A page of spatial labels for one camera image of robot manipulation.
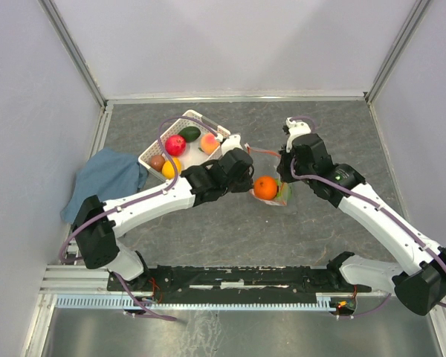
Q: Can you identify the clear zip top bag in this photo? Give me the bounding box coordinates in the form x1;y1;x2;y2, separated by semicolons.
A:
245;144;291;207

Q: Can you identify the orange fruit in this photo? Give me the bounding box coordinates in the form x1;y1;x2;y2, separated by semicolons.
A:
253;176;278;201

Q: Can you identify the green mini watermelon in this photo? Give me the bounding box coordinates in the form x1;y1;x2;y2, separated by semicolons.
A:
274;179;291;205

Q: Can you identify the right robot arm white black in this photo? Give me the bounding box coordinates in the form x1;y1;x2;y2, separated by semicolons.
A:
277;132;446;316

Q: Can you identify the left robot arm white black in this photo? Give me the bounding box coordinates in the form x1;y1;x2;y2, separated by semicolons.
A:
73;148;253;290

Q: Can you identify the pink yellow peach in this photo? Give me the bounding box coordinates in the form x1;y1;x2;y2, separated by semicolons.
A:
199;133;220;155

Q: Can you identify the white perforated plastic basket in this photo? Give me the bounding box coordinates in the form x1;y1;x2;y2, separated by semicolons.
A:
138;109;231;181

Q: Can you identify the dark green avocado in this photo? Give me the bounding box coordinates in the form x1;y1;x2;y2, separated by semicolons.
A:
178;126;201;143

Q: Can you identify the yellow lemon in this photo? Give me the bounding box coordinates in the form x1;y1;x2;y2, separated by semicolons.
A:
161;157;182;179

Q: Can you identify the brown kiwi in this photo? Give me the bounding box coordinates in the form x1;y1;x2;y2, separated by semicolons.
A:
149;155;166;173

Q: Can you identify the blue cloth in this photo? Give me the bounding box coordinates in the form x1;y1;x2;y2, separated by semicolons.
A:
61;148;148;224

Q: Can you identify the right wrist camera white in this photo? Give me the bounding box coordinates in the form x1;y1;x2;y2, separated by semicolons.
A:
283;115;316;152

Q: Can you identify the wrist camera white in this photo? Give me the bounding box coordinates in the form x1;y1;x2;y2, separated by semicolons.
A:
216;133;243;156
283;115;316;152

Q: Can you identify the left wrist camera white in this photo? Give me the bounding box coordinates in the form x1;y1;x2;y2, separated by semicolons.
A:
216;133;243;156

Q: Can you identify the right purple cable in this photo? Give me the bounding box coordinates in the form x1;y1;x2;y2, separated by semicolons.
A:
285;115;446;321

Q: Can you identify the purple cable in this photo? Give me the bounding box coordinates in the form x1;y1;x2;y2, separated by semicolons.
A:
57;115;220;321
285;115;446;321

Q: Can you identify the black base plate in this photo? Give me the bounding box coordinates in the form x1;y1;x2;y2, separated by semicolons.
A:
127;266;372;303

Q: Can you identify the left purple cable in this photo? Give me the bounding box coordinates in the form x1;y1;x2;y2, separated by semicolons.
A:
57;115;220;321

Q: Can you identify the light blue cable duct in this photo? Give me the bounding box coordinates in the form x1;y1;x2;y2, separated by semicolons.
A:
54;294;336;312

